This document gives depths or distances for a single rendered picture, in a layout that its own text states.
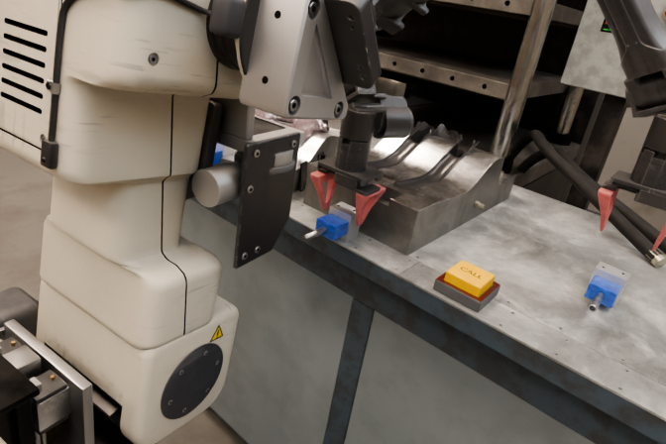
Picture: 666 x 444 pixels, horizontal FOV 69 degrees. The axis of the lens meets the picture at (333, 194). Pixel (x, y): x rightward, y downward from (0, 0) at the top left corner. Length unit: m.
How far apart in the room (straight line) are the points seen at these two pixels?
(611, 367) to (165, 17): 0.70
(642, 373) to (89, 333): 0.73
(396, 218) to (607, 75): 0.91
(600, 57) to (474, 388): 1.04
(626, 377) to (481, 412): 0.25
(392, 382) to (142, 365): 0.54
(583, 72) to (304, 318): 1.06
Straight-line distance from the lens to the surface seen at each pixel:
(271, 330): 1.20
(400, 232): 0.89
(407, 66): 1.78
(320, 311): 1.06
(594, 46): 1.63
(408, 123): 0.87
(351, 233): 0.90
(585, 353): 0.82
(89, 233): 0.59
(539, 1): 1.54
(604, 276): 0.96
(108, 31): 0.43
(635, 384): 0.81
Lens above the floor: 1.21
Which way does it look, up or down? 22 degrees down
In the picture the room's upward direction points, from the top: 10 degrees clockwise
